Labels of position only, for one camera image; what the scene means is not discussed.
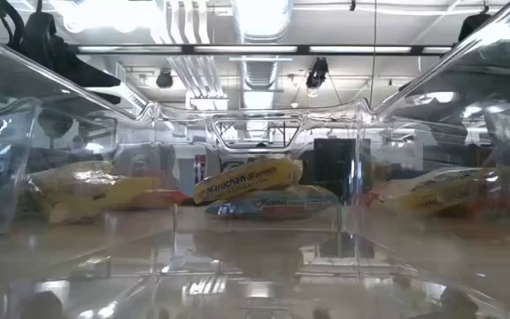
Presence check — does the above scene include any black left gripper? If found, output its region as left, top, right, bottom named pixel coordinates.
left=19, top=11, right=122, bottom=106

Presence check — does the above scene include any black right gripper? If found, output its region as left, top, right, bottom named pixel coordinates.
left=457, top=12, right=492, bottom=44

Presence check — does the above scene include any yellow creamy chicken ramen packet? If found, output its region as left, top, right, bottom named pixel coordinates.
left=191, top=157, right=305, bottom=206
left=368, top=166, right=506, bottom=219
left=27, top=159, right=161, bottom=214

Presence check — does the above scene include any black ceiling dome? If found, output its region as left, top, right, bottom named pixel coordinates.
left=154, top=68, right=175, bottom=89

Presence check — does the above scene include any black cabinet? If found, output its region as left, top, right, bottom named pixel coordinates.
left=312, top=137, right=372, bottom=203

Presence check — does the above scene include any silver ventilation duct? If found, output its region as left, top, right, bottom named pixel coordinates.
left=231, top=0, right=295, bottom=105

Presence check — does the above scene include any black hanging camera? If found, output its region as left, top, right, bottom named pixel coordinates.
left=305, top=56, right=330, bottom=89

